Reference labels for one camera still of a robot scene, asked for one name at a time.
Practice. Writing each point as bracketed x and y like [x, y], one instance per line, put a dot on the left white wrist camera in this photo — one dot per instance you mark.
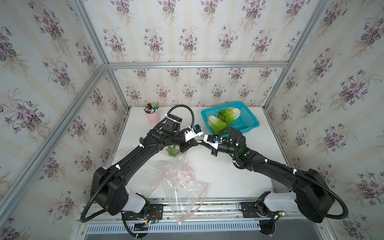
[193, 132]

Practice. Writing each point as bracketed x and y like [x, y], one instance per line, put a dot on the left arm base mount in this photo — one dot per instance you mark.
[140, 208]

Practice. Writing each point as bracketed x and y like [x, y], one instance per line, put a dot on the pink pen cup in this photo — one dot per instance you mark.
[153, 118]

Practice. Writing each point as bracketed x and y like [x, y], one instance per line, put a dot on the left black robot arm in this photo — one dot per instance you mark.
[108, 191]

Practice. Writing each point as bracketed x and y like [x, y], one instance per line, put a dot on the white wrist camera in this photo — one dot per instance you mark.
[212, 141]
[193, 132]

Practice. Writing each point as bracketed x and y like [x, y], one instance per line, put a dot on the chinese cabbage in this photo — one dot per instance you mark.
[229, 115]
[215, 124]
[173, 151]

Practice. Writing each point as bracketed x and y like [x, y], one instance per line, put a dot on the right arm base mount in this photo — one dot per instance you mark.
[259, 209]

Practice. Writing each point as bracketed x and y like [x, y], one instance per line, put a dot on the teal plastic basket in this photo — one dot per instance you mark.
[246, 122]

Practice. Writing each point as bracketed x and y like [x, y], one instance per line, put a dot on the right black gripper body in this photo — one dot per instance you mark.
[226, 148]

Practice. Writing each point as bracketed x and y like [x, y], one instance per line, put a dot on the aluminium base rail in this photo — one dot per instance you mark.
[208, 209]

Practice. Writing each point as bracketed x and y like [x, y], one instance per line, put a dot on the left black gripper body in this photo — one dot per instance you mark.
[184, 147]

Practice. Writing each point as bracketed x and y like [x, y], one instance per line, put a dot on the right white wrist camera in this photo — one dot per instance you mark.
[212, 141]

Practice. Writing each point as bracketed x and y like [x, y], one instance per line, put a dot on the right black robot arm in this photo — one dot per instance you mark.
[314, 199]

